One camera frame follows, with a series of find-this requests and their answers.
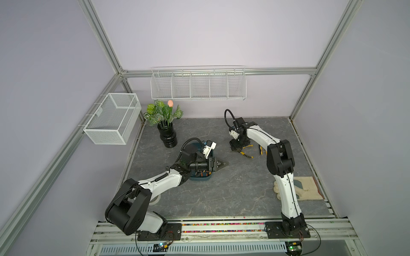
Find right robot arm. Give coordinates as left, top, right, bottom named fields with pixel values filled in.
left=229, top=117, right=307, bottom=237

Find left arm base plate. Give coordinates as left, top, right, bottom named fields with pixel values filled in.
left=137, top=223, right=182, bottom=241

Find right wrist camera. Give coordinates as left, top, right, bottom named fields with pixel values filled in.
left=229, top=126, right=239, bottom=136

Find teal plastic storage box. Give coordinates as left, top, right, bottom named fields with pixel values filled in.
left=187, top=143, right=215, bottom=181

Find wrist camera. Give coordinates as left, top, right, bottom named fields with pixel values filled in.
left=203, top=140, right=217, bottom=159
left=229, top=126, right=239, bottom=136

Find masking tape roll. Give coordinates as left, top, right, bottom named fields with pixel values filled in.
left=149, top=195, right=161, bottom=206

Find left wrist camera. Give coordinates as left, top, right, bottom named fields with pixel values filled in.
left=203, top=140, right=217, bottom=159

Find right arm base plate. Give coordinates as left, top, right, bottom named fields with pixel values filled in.
left=264, top=221, right=311, bottom=240

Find white wire wall shelf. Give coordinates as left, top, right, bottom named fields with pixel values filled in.
left=150, top=66, right=247, bottom=100

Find aluminium front rail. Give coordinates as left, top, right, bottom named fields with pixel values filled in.
left=90, top=219, right=359, bottom=244

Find black vase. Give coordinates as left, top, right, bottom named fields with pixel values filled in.
left=157, top=122, right=178, bottom=148

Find white mesh basket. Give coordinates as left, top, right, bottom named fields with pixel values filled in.
left=83, top=93, right=142, bottom=145

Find yellow black pliers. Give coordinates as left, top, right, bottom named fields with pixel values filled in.
left=239, top=144, right=254, bottom=159
left=259, top=146, right=268, bottom=155

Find green artificial plant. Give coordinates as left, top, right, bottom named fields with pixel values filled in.
left=143, top=99, right=184, bottom=130

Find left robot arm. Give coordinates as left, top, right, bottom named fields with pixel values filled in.
left=105, top=138, right=225, bottom=239

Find beige work glove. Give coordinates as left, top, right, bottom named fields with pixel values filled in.
left=293, top=177, right=324, bottom=201

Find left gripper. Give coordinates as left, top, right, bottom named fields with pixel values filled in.
left=189, top=157, right=228, bottom=172

